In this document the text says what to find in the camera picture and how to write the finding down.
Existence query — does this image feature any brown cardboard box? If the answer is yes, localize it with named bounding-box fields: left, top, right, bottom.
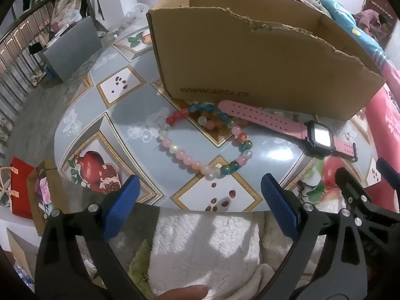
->
left=146, top=0, right=386, bottom=122

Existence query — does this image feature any multicoloured bead bracelet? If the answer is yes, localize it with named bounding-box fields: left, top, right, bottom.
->
left=156, top=101, right=254, bottom=177

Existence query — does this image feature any pink strap watch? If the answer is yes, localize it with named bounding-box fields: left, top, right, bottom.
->
left=218, top=99, right=358, bottom=163

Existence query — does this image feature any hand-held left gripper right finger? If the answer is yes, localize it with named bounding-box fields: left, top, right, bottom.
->
left=261, top=173, right=368, bottom=300

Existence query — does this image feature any person's left hand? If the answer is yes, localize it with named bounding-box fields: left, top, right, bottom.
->
left=156, top=284, right=208, bottom=300

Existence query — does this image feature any beige clothes pile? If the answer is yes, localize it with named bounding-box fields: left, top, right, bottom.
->
left=50, top=0, right=83, bottom=24

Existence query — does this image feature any teal patterned pillow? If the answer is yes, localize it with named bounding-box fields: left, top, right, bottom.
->
left=319, top=0, right=385, bottom=51

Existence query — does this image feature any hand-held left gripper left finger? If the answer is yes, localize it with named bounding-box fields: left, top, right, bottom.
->
left=34, top=175, right=147, bottom=300

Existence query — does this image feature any pink floral blanket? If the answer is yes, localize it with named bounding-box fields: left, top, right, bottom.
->
left=272, top=0, right=400, bottom=213

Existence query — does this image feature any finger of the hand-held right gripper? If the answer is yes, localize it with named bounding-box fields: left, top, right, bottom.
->
left=376, top=157, right=400, bottom=192
left=335, top=166, right=400, bottom=236

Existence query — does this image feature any white plastic bag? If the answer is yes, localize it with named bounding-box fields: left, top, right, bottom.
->
left=123, top=3, right=152, bottom=19

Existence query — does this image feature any white fleece garment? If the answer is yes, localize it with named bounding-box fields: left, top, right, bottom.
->
left=108, top=208, right=313, bottom=300

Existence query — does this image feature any green patterned cloth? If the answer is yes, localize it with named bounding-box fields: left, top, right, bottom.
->
left=129, top=239, right=154, bottom=283

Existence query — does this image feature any metal stair railing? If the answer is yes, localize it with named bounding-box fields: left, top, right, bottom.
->
left=0, top=0, right=54, bottom=157

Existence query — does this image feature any brown paper bag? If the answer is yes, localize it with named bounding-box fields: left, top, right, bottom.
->
left=26, top=159, right=63, bottom=236

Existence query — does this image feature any red gift bag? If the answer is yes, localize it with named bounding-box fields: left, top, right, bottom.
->
left=0, top=156, right=36, bottom=221

